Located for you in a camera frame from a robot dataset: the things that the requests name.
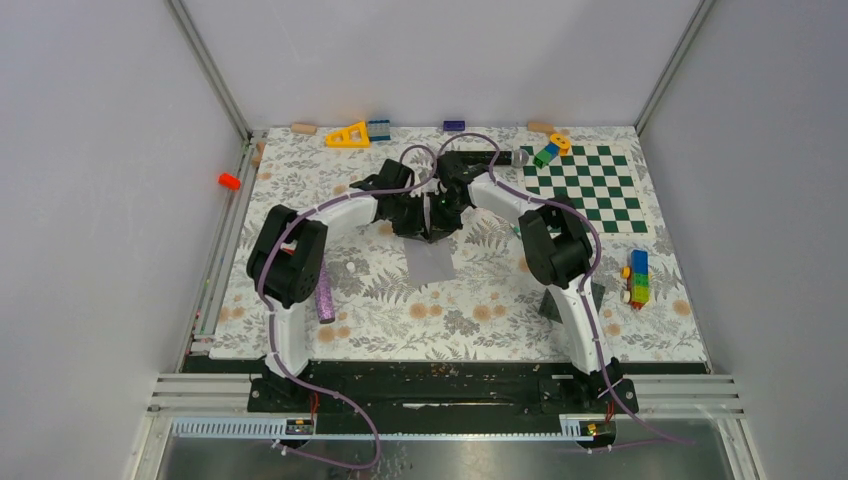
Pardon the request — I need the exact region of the wooden block back right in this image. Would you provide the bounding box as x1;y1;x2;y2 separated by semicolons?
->
526;121;557;136

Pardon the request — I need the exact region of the grey and blue brick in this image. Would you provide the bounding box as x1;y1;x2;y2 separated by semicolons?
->
366;119;391;142

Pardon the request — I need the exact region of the red plastic cylinder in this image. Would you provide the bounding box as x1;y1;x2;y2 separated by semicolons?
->
217;173;241;191

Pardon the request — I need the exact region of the wooden block by rail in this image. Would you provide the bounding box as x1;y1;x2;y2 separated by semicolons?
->
251;141;266;168

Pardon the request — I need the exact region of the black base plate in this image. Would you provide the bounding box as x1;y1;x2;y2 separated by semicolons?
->
151;357;708;436

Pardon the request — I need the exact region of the green white chessboard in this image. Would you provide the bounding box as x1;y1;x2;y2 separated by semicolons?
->
522;144;653;239

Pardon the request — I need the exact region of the orange yellow ring toy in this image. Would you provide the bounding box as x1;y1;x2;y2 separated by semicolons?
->
547;133;571;156

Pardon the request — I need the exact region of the white perforated cable tray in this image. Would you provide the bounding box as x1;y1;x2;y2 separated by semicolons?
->
170;415;598;444

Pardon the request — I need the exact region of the purple glitter microphone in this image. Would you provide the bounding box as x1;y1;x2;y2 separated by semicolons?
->
314;263;336;324

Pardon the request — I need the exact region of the yellow triangle shape toy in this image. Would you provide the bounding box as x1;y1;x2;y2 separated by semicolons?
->
325;121;371;149

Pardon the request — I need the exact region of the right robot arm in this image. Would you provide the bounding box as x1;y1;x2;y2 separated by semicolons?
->
425;151;614;412

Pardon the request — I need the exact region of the dark grey studded baseplate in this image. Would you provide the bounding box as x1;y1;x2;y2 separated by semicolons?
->
538;281;606;323

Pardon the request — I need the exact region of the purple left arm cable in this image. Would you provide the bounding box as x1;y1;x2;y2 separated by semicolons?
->
256;144;442;470

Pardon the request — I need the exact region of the green blue toy brick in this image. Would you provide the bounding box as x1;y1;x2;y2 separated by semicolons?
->
533;143;560;169

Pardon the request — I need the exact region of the multicolour brick stack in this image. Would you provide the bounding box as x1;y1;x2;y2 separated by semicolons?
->
621;249;651;310

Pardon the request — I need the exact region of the light wooden block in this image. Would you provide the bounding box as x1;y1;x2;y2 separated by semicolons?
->
290;123;318;136

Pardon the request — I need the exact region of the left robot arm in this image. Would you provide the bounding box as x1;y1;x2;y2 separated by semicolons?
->
246;160;414;411

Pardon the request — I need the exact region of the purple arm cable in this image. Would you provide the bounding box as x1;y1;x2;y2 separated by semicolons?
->
433;132;697;455
256;144;442;470

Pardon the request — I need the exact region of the purple flat toy brick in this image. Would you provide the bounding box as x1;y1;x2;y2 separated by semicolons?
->
442;120;466;132

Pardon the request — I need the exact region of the aluminium side rail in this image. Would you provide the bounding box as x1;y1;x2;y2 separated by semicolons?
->
189;130;268;343

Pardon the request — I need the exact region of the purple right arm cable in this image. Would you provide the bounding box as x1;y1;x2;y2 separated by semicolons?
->
433;132;697;455

